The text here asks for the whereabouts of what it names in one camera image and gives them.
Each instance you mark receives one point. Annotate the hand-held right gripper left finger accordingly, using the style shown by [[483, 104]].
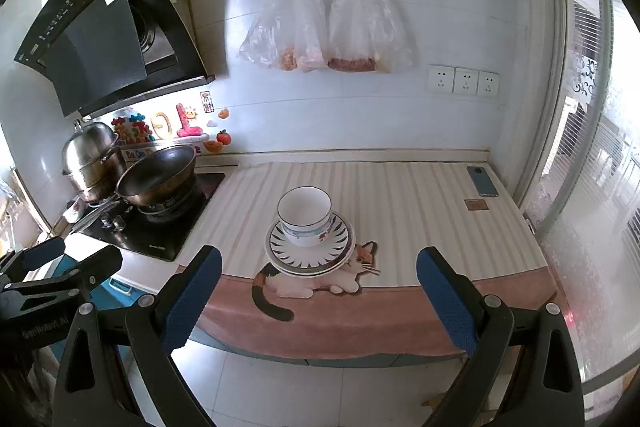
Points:
[[192, 297]]

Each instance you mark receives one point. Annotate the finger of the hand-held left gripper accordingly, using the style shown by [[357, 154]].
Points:
[[97, 264], [45, 252]]

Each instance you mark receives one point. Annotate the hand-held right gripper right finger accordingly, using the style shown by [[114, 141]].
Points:
[[445, 302]]

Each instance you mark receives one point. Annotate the white plate blue leaf pattern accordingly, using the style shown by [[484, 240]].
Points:
[[340, 239]]

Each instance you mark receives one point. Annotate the white plate grey rim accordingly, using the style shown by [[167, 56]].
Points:
[[320, 271]]

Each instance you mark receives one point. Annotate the white bowl coloured spots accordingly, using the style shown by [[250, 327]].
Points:
[[320, 235]]

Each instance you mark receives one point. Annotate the plain white bowl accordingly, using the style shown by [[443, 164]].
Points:
[[305, 207]]

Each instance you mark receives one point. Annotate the small patterned cup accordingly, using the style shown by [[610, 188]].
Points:
[[75, 209]]

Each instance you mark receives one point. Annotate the black gas stove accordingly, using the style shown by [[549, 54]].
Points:
[[160, 232]]

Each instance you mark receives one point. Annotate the striped cat print tablecloth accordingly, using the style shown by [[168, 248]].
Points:
[[400, 227]]

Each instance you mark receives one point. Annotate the small brown card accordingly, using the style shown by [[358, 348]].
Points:
[[475, 205]]

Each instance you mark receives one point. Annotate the steel steamer pot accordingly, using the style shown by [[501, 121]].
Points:
[[92, 157]]

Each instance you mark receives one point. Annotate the dark wok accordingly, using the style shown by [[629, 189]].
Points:
[[160, 174]]

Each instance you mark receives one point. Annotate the blue smartphone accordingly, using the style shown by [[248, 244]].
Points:
[[483, 181]]

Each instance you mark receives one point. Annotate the window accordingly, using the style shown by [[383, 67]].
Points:
[[590, 157]]

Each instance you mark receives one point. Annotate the black range hood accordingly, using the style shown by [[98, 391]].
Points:
[[100, 37]]

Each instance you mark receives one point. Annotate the clear plastic bag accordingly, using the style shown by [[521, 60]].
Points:
[[285, 27], [365, 22]]

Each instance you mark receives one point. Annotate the row of colourful wall decals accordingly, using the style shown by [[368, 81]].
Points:
[[150, 127]]

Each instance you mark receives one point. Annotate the pale fruit slice wall sticker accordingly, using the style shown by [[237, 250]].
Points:
[[213, 147]]

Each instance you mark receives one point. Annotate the orange fruit wall sticker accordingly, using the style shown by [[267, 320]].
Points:
[[223, 137]]

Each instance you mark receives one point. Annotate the white wall socket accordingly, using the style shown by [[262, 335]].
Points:
[[466, 82], [441, 79], [488, 84]]

